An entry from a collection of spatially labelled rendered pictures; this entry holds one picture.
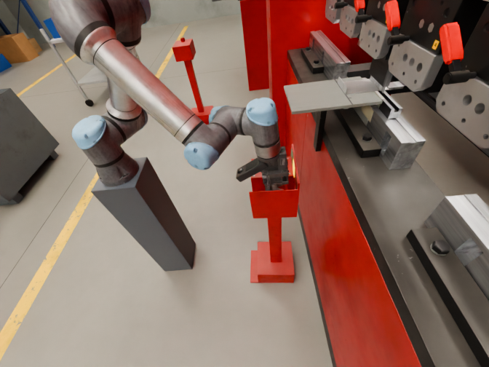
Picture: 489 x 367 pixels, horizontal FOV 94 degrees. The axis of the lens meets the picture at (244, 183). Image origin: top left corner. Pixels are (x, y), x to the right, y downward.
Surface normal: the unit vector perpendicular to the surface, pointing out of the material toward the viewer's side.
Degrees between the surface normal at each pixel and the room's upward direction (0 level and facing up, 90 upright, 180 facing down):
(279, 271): 0
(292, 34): 90
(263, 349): 0
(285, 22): 90
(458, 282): 0
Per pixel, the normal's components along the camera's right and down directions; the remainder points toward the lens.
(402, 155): 0.02, 0.73
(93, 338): -0.11, -0.68
